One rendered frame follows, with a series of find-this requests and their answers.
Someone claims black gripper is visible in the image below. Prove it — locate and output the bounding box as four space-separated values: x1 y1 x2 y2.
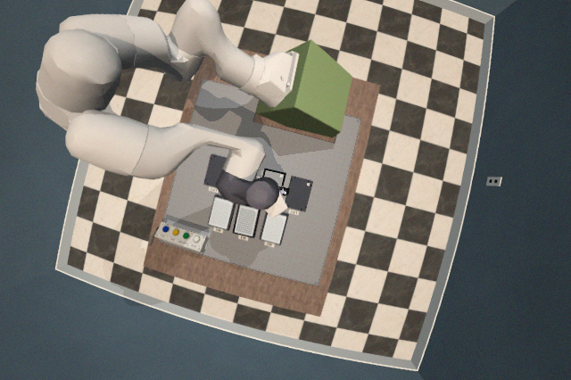
279 186 290 196

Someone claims grey button panel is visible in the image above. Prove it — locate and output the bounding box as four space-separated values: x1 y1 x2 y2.
149 219 210 253

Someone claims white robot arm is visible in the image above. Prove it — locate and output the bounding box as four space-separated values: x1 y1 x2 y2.
36 0 299 218

